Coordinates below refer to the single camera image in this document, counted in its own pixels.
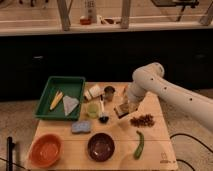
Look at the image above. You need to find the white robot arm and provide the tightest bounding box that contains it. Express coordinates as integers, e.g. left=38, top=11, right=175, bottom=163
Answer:
left=126, top=62, right=213, bottom=133

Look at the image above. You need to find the white bottle on shelf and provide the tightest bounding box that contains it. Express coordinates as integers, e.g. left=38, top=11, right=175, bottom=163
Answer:
left=85, top=0, right=97, bottom=23

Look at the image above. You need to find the green plastic tray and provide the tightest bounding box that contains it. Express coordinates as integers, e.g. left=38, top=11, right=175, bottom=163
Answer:
left=35, top=76, right=85, bottom=121

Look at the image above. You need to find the purple bowl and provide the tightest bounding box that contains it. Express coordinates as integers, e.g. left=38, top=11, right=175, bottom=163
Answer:
left=87, top=133, right=115, bottom=162

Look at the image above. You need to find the light green cup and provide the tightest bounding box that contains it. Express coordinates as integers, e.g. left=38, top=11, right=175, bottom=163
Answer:
left=87, top=103, right=99, bottom=118

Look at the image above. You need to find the red item on shelf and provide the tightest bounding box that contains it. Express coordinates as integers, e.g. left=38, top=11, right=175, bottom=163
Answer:
left=80, top=18, right=91, bottom=25

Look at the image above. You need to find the white handled black brush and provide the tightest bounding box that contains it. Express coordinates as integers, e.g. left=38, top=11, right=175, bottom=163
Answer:
left=99, top=96, right=109, bottom=123

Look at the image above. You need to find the orange tomato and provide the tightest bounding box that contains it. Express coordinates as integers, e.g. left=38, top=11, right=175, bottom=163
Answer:
left=123, top=85, right=128, bottom=95

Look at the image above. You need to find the green chili pepper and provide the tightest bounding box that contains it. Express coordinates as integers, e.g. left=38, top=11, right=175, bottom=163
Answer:
left=133, top=131, right=144, bottom=160

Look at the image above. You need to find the blue sponge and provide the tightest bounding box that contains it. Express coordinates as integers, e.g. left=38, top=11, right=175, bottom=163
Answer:
left=71, top=120, right=91, bottom=134

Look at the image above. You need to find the black cable on floor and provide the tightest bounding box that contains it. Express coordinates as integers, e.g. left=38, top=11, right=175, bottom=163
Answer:
left=169, top=132, right=213, bottom=171

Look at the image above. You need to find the orange bowl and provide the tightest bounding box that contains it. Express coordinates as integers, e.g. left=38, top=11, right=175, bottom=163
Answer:
left=29, top=134, right=62, bottom=168

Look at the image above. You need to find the black stand at left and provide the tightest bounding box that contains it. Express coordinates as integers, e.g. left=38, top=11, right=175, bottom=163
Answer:
left=6, top=136, right=15, bottom=171

